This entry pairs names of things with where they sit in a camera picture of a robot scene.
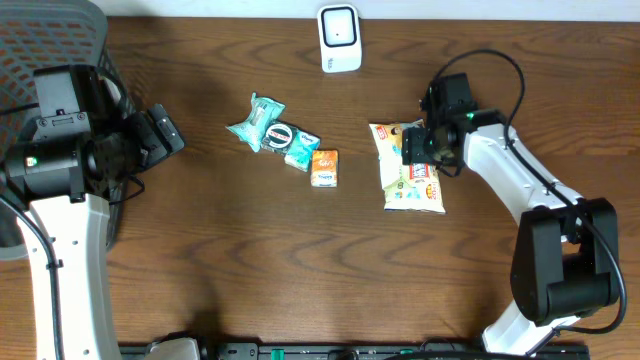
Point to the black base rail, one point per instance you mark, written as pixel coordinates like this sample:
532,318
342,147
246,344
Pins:
253,351

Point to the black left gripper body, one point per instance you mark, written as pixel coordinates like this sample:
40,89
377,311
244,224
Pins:
163,130

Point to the white barcode scanner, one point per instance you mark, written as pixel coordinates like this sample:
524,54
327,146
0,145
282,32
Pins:
339,38

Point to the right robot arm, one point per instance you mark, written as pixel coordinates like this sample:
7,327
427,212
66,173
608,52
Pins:
565,263

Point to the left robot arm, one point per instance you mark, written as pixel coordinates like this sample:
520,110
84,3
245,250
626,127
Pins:
83,144

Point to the teal snack packet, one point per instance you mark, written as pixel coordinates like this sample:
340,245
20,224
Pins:
252,130

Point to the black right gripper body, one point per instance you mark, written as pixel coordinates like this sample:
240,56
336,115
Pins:
423,145

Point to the orange small snack packet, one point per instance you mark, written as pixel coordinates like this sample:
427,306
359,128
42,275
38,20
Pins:
324,168

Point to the small teal tissue pack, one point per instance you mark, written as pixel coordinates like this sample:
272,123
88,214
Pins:
301,150

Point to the grey plastic mesh basket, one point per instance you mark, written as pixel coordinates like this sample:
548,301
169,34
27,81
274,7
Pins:
57,77

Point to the large white snack bag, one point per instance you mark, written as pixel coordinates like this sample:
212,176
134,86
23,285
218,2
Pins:
413,187

